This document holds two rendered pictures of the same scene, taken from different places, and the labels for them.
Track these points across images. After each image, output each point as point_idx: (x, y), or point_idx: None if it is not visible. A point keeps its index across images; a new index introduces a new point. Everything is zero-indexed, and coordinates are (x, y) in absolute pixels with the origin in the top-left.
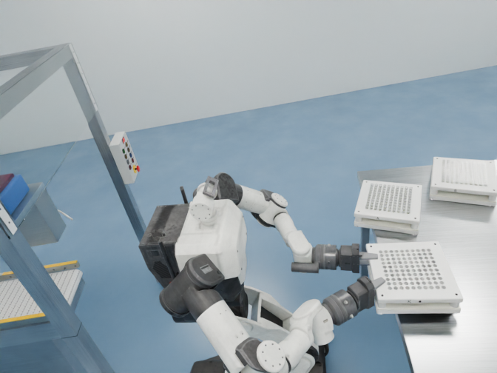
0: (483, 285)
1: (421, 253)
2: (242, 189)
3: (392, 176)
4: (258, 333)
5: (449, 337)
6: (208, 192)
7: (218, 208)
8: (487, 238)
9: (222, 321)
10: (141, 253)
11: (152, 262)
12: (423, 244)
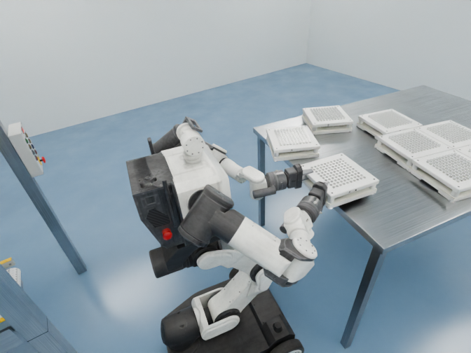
0: (374, 175)
1: (338, 162)
2: None
3: (279, 126)
4: (235, 260)
5: (376, 209)
6: (197, 127)
7: None
8: (359, 149)
9: (257, 231)
10: (135, 203)
11: (146, 211)
12: (334, 156)
